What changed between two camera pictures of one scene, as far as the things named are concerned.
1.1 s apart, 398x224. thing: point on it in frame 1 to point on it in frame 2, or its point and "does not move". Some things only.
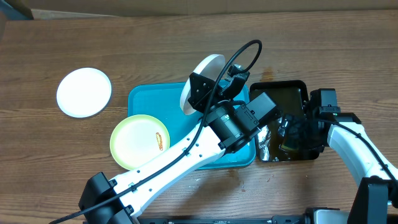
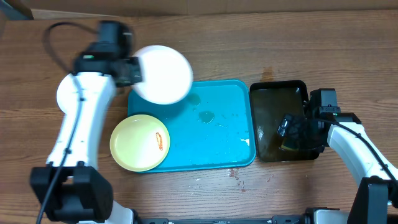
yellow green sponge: [287, 148] does not move
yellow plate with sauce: [135, 139] does not move
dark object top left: [22, 7] does not move
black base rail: [227, 219] does not move
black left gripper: [198, 100] to [134, 65]
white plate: [211, 66] to [166, 75]
